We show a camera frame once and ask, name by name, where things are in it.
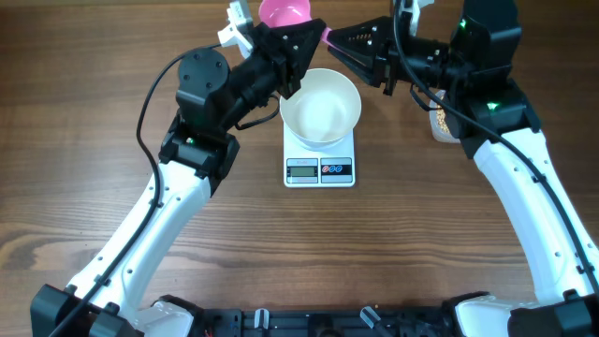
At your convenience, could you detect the pink plastic measuring scoop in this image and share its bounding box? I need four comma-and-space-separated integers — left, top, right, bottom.
258, 0, 340, 51

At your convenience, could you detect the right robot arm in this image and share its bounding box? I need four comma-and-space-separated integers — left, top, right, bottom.
327, 0, 598, 336

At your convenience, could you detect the pile of soybeans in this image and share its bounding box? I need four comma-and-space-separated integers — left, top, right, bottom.
436, 109, 450, 134

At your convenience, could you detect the white digital kitchen scale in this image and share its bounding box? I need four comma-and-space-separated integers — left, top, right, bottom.
283, 125, 357, 188

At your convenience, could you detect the clear plastic container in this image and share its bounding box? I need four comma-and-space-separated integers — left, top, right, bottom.
429, 100, 460, 144

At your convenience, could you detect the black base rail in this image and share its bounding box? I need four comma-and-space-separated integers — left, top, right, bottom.
189, 307, 454, 337

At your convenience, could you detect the white bowl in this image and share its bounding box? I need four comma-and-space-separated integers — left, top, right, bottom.
280, 68, 362, 148

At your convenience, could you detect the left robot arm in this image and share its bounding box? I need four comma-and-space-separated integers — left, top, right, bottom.
30, 19, 327, 336

